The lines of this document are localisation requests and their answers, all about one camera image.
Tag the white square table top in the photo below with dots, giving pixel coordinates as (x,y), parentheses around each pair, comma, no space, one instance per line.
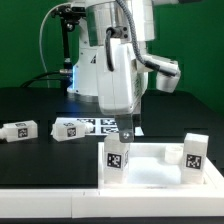
(148,170)

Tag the white sheet with tags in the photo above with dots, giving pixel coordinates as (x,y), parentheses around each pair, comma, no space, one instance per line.
(101,126)

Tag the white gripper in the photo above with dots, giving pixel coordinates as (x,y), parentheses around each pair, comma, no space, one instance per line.
(120,90)

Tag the black camera on stand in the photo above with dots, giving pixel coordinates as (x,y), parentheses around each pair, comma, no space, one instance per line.
(69,18)

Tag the white L-shaped obstacle fence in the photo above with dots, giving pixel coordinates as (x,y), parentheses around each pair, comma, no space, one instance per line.
(109,203)

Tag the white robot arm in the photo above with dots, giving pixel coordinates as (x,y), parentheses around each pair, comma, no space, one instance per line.
(130,21)

